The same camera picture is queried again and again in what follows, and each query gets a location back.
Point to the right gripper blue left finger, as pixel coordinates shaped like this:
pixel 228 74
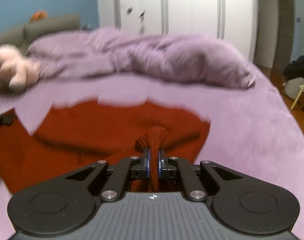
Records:
pixel 146 156

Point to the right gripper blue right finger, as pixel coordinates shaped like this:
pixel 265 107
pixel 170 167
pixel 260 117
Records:
pixel 162 164

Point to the rust red knit cardigan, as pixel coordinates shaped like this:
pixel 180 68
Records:
pixel 73 137

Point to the black clothing pile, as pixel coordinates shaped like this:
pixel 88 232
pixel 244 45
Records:
pixel 295 69

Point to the pink plush toy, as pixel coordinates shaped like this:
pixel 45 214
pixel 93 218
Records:
pixel 17 72

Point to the grey headboard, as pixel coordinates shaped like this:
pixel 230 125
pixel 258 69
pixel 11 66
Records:
pixel 23 35

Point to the purple bed sheet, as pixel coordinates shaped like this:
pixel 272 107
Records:
pixel 252 131

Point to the purple crumpled duvet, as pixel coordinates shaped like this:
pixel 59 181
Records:
pixel 175 58

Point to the orange plush toy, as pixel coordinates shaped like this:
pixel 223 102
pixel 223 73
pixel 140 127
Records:
pixel 39 15

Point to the white wardrobe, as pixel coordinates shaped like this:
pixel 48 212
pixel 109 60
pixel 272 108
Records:
pixel 233 21

